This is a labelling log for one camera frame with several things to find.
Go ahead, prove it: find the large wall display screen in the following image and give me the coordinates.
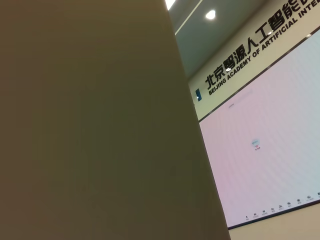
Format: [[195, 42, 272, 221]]
[[198, 31, 320, 231]]

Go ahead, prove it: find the beige blurry panel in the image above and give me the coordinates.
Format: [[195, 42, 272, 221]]
[[0, 0, 232, 240]]

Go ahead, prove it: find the black wall sign lettering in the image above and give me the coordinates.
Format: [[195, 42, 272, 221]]
[[203, 0, 320, 97]]

